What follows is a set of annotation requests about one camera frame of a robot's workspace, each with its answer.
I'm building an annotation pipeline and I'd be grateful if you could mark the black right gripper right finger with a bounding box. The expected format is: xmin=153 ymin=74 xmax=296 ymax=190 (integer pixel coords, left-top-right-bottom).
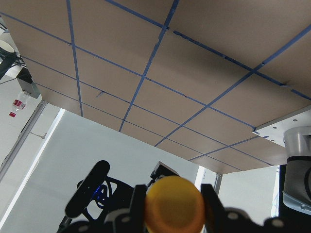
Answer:
xmin=201 ymin=184 xmax=292 ymax=233

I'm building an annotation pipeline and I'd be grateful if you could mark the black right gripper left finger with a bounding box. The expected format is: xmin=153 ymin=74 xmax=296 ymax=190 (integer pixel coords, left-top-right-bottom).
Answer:
xmin=104 ymin=184 xmax=147 ymax=233

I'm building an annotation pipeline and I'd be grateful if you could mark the yellow push button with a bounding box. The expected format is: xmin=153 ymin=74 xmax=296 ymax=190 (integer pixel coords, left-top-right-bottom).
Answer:
xmin=144 ymin=162 xmax=206 ymax=233

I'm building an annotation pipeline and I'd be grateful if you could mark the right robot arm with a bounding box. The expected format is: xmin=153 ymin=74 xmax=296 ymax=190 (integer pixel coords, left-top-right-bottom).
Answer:
xmin=106 ymin=127 xmax=311 ymax=233

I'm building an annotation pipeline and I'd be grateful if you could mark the black webcam on stand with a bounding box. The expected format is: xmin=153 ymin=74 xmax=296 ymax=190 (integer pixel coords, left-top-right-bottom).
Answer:
xmin=58 ymin=160 xmax=134 ymax=233

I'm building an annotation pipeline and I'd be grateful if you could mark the plastic water bottle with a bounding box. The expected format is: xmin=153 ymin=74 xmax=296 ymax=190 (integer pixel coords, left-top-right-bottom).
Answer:
xmin=9 ymin=90 xmax=31 ymax=117

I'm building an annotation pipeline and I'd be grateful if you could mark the white paper cup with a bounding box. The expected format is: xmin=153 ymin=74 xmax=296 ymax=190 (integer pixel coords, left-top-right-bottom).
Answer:
xmin=0 ymin=31 xmax=16 ymax=53

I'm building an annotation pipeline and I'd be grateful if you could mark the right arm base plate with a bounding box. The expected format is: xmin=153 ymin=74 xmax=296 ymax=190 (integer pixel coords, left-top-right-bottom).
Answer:
xmin=253 ymin=105 xmax=311 ymax=147

